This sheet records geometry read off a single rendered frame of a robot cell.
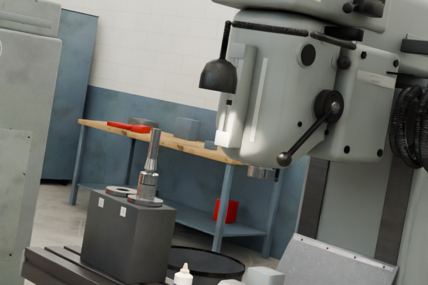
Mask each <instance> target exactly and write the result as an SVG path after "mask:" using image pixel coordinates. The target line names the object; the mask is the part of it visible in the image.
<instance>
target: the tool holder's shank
mask: <svg viewBox="0 0 428 285"><path fill-rule="evenodd" d="M161 131H162V130H161V129H154V128H152V133H151V137H150V144H149V149H148V156H147V160H146V163H145V167H144V169H145V172H146V173H149V174H154V172H155V170H157V154H158V150H159V143H160V138H161Z"/></svg>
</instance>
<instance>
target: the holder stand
mask: <svg viewBox="0 0 428 285"><path fill-rule="evenodd" d="M136 194H137V190H133V189H130V188H124V187H118V186H107V187H106V190H91V191H90V199H89V206H88V211H87V219H86V223H85V230H84V235H83V242H82V250H81V255H80V259H81V260H83V261H85V262H87V263H89V264H91V265H92V266H94V267H96V268H98V269H99V270H102V271H103V272H106V273H107V274H109V275H111V276H113V277H114V278H116V279H118V280H120V281H122V282H124V283H126V284H138V283H149V282H165V280H166V273H167V269H168V261H169V254H170V250H171V243H172V238H173V231H174V227H175V219H176V212H177V210H176V209H174V208H172V207H169V206H166V205H164V204H163V200H161V199H159V198H155V200H143V199H140V198H137V197H136Z"/></svg>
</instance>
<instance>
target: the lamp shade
mask: <svg viewBox="0 0 428 285"><path fill-rule="evenodd" d="M237 83H238V77H237V72H236V68H235V67H234V65H233V64H232V63H231V62H229V61H227V60H226V59H213V60H211V61H209V62H207V63H206V65H205V67H204V68H203V70H202V72H201V75H200V80H199V87H198V88H202V89H207V90H213V91H218V92H225V93H229V94H236V87H237Z"/></svg>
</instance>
